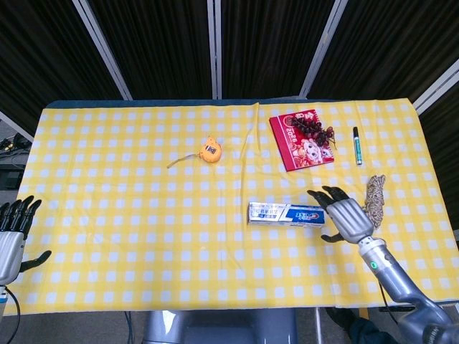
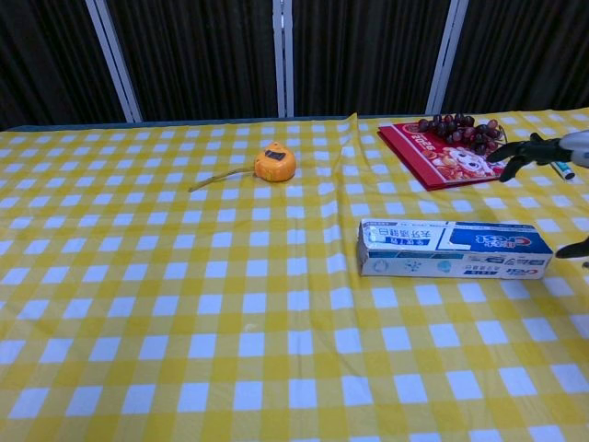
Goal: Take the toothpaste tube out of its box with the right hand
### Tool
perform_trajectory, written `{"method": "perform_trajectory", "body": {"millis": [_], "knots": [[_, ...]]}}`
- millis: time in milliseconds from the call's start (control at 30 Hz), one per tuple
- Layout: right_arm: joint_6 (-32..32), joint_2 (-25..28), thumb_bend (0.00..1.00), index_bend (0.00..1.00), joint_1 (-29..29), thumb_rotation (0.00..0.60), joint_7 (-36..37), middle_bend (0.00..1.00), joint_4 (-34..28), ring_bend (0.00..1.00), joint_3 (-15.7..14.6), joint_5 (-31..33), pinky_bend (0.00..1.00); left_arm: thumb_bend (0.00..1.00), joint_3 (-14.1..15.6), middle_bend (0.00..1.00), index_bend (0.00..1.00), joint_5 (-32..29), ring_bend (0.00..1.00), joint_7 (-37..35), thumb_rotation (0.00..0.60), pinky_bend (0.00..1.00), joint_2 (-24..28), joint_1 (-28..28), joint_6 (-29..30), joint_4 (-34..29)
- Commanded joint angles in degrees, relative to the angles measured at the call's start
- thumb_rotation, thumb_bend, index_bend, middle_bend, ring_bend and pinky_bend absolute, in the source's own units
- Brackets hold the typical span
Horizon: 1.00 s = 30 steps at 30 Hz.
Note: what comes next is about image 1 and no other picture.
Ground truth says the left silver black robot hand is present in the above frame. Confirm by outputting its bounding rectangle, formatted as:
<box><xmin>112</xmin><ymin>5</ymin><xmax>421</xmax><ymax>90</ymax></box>
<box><xmin>0</xmin><ymin>195</ymin><xmax>52</xmax><ymax>286</ymax></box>

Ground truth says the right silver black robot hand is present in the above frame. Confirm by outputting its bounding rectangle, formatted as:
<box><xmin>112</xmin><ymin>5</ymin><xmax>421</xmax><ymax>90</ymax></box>
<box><xmin>307</xmin><ymin>185</ymin><xmax>376</xmax><ymax>245</ymax></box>

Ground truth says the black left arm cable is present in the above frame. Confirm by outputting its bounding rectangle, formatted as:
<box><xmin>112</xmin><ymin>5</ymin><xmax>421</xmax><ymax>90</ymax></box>
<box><xmin>0</xmin><ymin>285</ymin><xmax>21</xmax><ymax>344</ymax></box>

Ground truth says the dark purple grape bunch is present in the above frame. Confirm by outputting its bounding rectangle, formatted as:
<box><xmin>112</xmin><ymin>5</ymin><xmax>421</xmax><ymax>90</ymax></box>
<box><xmin>289</xmin><ymin>113</ymin><xmax>338</xmax><ymax>150</ymax></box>

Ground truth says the grey robot base column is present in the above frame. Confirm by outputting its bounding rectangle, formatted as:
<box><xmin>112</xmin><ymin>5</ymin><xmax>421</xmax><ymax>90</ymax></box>
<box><xmin>143</xmin><ymin>310</ymin><xmax>298</xmax><ymax>344</ymax></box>

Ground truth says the dark bag under table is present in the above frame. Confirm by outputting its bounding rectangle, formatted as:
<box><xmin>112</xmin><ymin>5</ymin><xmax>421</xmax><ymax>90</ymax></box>
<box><xmin>326</xmin><ymin>307</ymin><xmax>395</xmax><ymax>344</ymax></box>

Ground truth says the red cartoon calendar booklet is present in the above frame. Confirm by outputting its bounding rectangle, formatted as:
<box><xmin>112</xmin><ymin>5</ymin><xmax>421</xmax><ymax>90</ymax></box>
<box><xmin>268</xmin><ymin>110</ymin><xmax>337</xmax><ymax>173</ymax></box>

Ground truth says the black power strip with plugs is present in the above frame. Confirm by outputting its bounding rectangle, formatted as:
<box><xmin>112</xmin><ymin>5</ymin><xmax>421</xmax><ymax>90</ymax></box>
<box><xmin>0</xmin><ymin>133</ymin><xmax>32</xmax><ymax>154</ymax></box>

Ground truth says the blue white toothpaste paper box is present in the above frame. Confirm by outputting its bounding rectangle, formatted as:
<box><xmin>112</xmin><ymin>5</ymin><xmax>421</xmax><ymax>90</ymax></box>
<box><xmin>247</xmin><ymin>201</ymin><xmax>328</xmax><ymax>227</ymax></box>

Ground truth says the green marker pen black cap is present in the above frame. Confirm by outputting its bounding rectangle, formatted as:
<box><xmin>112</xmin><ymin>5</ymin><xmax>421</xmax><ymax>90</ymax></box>
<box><xmin>352</xmin><ymin>126</ymin><xmax>363</xmax><ymax>166</ymax></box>

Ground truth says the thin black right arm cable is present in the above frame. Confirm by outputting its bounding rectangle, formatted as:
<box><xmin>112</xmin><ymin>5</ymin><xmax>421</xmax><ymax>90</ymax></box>
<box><xmin>377</xmin><ymin>280</ymin><xmax>392</xmax><ymax>313</ymax></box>

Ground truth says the yellow white checkered tablecloth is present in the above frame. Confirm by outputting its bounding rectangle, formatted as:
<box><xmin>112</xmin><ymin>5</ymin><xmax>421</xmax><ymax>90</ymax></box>
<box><xmin>3</xmin><ymin>101</ymin><xmax>459</xmax><ymax>316</ymax></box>

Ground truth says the orange tape measure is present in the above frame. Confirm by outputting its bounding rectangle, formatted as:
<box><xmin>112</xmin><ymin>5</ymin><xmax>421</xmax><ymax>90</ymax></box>
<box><xmin>166</xmin><ymin>135</ymin><xmax>223</xmax><ymax>169</ymax></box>

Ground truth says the beige braided rope coil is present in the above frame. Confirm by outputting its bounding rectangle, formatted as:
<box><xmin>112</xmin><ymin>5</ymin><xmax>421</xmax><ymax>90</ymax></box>
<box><xmin>362</xmin><ymin>174</ymin><xmax>387</xmax><ymax>229</ymax></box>

